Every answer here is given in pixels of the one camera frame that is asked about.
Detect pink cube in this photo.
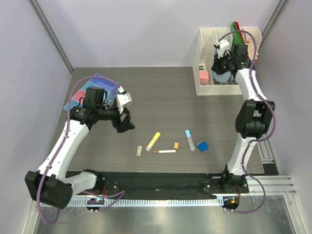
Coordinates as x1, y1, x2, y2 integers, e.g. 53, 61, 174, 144
198, 71, 210, 85

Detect yellow highlighter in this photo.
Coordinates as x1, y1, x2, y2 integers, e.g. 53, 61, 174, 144
145, 132, 161, 152

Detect blue pink drawer organizer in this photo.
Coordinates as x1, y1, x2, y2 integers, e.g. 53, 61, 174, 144
70, 74, 119, 109

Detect white brown-capped pen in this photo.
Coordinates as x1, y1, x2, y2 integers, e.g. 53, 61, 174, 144
153, 150, 176, 154

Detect blue capped highlighter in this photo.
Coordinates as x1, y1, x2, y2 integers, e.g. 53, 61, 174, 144
185, 130, 195, 151

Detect blue pencil sharpener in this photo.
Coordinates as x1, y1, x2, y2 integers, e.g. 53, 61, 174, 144
196, 140, 209, 152

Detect light blue headphones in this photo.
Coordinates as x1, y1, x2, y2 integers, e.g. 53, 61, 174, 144
211, 70, 232, 85

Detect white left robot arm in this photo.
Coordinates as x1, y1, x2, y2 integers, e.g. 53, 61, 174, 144
25, 87, 135, 209

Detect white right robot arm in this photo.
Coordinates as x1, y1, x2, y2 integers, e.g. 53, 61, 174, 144
208, 40, 275, 194

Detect beige speckled eraser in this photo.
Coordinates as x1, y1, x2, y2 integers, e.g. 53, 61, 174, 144
136, 145, 142, 156

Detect green folder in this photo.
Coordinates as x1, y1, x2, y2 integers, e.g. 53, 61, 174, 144
230, 21, 244, 45

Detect books in organizer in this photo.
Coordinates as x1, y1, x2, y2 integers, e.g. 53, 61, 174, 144
246, 40, 258, 63

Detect white mesh file organizer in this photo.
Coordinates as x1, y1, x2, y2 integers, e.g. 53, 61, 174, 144
193, 28, 265, 101

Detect red folder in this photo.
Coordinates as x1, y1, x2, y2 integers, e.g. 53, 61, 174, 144
234, 21, 247, 44

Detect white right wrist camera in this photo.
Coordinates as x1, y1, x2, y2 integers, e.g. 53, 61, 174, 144
214, 39, 230, 59

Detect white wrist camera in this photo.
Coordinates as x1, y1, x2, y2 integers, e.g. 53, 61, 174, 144
214, 39, 230, 59
116, 93, 132, 114

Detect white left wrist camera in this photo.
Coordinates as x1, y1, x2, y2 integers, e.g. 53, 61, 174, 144
116, 93, 132, 114

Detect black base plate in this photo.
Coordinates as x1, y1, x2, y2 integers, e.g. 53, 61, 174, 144
75, 171, 249, 196

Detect white slotted cable duct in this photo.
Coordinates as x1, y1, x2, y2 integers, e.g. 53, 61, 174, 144
66, 196, 224, 208

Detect aluminium rail frame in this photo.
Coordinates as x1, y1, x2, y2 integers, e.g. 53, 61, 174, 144
29, 92, 298, 198

